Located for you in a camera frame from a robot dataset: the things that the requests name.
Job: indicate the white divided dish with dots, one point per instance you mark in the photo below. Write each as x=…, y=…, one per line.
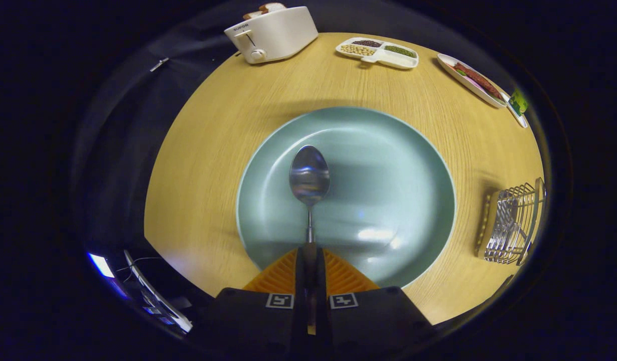
x=389, y=59

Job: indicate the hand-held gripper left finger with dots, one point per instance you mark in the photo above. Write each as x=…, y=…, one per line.
x=258, y=326

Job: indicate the white coaster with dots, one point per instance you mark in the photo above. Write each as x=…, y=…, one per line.
x=520, y=119

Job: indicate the white toaster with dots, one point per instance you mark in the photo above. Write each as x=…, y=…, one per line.
x=281, y=35

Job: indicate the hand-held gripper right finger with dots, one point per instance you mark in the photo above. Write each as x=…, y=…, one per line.
x=373, y=326

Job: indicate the light green round plate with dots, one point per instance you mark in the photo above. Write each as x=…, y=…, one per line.
x=389, y=190

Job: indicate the white oval food plate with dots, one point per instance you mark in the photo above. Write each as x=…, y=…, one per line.
x=464, y=80

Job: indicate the clear bottle with green label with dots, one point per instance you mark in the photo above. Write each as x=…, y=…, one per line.
x=518, y=102

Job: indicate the brown sausage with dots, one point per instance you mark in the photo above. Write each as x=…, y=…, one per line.
x=479, y=80

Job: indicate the large toast bread slice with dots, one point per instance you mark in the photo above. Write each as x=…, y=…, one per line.
x=272, y=7

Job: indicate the pile of green beans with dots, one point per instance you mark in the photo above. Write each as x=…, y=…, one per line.
x=400, y=50

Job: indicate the pile of yellow soybeans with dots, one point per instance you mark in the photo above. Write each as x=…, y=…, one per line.
x=357, y=49

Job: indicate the pile of dark beans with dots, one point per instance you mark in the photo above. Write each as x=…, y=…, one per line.
x=367, y=43

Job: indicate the small toast bread slice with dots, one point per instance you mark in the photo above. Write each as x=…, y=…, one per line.
x=252, y=14

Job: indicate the silver clip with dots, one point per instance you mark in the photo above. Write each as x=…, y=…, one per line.
x=159, y=63

